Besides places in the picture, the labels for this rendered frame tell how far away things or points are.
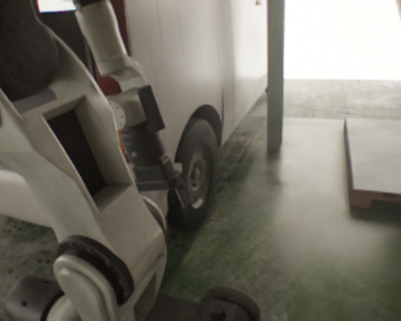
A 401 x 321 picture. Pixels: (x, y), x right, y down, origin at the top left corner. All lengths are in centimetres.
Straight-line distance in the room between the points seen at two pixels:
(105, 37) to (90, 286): 44
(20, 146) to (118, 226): 18
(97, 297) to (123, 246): 8
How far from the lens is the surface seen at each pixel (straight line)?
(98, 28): 62
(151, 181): 68
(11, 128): 41
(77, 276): 47
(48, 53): 47
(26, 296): 93
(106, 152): 48
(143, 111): 63
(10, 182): 123
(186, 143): 119
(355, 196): 166
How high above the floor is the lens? 96
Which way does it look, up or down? 27 degrees down
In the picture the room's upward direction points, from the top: 6 degrees counter-clockwise
